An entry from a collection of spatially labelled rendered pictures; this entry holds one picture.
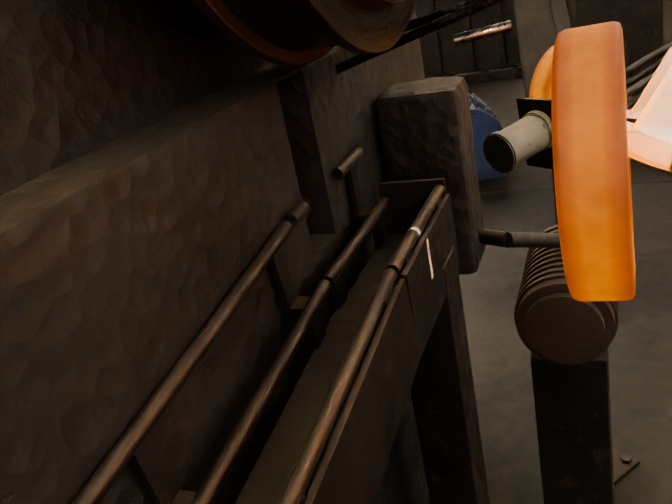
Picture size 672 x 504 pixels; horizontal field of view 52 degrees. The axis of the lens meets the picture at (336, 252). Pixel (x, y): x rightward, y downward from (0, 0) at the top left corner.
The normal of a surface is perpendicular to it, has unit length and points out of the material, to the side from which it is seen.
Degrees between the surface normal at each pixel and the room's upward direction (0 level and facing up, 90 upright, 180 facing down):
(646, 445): 0
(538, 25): 90
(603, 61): 32
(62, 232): 90
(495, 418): 0
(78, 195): 67
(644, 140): 84
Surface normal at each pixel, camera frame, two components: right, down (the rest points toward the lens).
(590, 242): -0.31, 0.57
